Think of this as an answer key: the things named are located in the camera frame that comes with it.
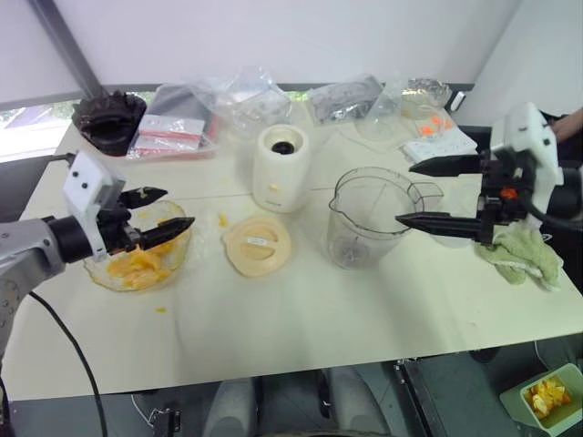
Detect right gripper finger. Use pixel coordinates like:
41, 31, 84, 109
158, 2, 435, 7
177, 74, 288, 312
394, 211, 485, 242
408, 153, 484, 178

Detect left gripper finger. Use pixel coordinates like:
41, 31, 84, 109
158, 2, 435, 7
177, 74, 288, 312
136, 217, 196, 250
120, 185, 169, 210

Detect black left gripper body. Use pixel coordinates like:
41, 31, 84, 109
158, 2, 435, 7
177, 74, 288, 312
97, 192, 145, 255

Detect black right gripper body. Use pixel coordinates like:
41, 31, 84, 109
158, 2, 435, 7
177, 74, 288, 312
476, 152, 532, 247

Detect clear blender jar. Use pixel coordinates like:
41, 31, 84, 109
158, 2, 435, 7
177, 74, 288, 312
326, 167, 445, 270

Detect cream blender lid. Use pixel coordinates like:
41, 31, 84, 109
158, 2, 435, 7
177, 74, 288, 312
220, 216, 293, 279

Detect cream blender base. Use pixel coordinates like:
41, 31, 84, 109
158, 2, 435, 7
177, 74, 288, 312
252, 125, 313, 214

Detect white power strip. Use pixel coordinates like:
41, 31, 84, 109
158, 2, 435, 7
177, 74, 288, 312
400, 133, 477, 163

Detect orange plugs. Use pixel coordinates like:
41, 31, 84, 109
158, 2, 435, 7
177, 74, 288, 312
420, 115, 453, 138

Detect clear glass bowl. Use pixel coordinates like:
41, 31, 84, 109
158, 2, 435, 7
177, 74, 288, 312
82, 198, 195, 293

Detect green towel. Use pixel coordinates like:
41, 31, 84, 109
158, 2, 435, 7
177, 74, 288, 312
475, 226, 567, 293

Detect foil lined bowl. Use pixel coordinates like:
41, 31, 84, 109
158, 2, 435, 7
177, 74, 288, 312
400, 77, 453, 119

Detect plastic bag with red packets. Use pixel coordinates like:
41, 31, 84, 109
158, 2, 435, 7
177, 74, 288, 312
127, 83, 218, 161

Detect black crumpled bag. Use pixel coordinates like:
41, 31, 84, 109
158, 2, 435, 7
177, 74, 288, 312
71, 90, 148, 158

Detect clear crumpled plastic bag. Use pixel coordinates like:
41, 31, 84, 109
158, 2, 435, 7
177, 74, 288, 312
180, 65, 293, 138

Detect green plastic bin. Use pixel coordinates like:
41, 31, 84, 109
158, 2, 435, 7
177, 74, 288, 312
499, 362, 583, 432

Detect orange peels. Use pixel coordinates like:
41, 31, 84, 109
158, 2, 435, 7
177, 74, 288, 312
523, 374, 573, 418

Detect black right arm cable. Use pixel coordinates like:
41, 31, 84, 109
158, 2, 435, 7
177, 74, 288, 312
518, 193, 583, 227

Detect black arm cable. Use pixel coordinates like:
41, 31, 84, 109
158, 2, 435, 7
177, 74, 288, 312
28, 290, 109, 437
518, 193, 583, 227

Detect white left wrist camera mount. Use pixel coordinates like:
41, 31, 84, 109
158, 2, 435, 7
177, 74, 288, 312
62, 149, 127, 263

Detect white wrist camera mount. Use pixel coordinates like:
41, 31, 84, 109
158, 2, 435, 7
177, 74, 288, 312
62, 149, 127, 263
489, 102, 566, 229

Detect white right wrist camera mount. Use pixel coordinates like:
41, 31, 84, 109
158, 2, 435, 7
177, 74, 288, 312
489, 102, 566, 229

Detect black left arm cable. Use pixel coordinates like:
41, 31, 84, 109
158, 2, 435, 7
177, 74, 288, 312
28, 290, 109, 437

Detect plastic bag with dark cables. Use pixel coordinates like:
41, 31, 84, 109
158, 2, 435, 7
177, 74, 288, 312
306, 75, 384, 126

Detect grey window frame beam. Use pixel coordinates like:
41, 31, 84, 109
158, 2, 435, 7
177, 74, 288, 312
31, 0, 111, 99

